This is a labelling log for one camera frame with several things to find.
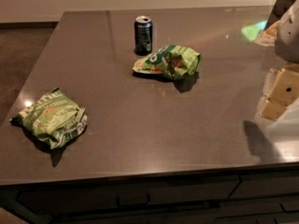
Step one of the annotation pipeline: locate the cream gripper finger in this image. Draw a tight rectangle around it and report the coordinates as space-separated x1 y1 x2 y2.
257 97 287 120
263 68 278 95

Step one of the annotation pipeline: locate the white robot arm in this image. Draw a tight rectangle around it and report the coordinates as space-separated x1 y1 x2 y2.
255 0 299 120

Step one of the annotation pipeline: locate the green rice chip bag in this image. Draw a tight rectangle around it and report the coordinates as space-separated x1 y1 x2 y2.
133 45 201 80

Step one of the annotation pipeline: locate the green jalapeno chip bag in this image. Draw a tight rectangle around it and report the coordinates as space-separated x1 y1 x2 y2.
10 88 88 149

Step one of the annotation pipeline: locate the dark right cabinet drawer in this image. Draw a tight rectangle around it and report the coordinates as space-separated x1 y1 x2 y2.
230 171 299 199

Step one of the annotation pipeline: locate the dark cabinet drawer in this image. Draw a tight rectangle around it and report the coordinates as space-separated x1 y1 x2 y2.
230 171 299 199
18 175 239 215

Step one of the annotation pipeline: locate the dark blue soda can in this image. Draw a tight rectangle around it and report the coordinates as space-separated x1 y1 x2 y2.
135 16 152 55

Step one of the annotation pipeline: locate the dark left cabinet drawer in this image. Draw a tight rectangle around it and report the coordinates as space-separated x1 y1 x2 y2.
18 175 239 215

